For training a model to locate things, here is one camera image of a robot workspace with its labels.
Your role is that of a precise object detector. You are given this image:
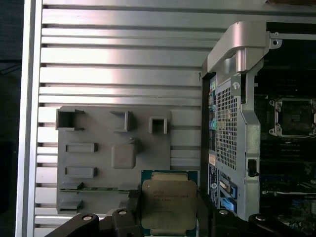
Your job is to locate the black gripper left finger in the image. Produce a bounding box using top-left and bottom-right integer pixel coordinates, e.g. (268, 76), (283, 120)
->
(53, 189), (142, 237)

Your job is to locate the silver CPU with green edge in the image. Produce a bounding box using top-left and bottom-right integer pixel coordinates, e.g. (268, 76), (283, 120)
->
(140, 169), (199, 237)

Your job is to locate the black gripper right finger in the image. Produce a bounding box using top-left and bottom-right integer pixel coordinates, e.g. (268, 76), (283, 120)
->
(197, 187), (306, 237)

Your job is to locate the CPU socket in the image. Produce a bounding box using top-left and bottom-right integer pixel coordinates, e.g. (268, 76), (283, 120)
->
(269, 97), (316, 138)

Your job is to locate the black open PC case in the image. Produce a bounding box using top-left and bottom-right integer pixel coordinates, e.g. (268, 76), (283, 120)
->
(201, 21), (316, 237)

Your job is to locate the gray plastic parts rack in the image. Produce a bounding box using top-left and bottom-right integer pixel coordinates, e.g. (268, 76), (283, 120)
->
(56, 105), (173, 215)

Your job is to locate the silver case handle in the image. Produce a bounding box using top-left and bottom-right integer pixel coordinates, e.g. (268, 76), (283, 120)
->
(206, 21), (270, 75)

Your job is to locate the green motherboard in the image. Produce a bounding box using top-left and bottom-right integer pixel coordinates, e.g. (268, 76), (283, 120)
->
(254, 74), (316, 229)

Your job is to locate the blue case latch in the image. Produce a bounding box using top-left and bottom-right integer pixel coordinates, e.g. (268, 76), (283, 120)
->
(219, 184), (238, 212)

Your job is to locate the green RAM stick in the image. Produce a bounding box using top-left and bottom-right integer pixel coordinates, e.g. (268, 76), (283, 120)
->
(60, 188), (129, 193)

